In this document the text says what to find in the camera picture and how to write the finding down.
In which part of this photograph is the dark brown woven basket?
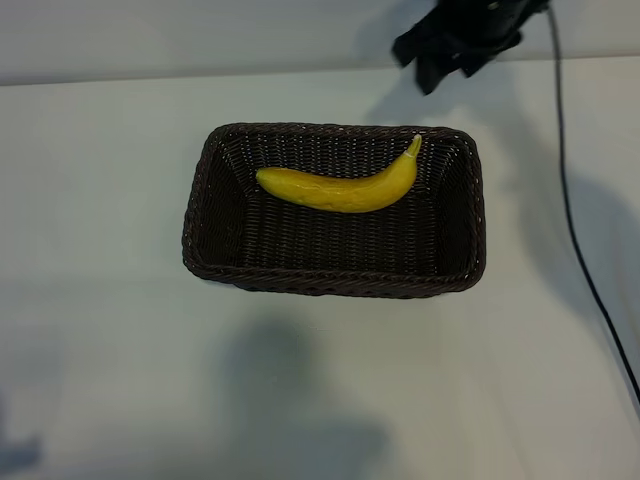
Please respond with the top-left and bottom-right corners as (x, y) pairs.
(180, 121), (487, 300)

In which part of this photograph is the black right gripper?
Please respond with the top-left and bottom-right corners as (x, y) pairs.
(391, 0), (551, 97)

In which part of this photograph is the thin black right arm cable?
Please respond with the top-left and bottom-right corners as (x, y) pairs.
(546, 5), (640, 397)

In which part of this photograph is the yellow banana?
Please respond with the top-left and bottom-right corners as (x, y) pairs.
(255, 133), (423, 214)

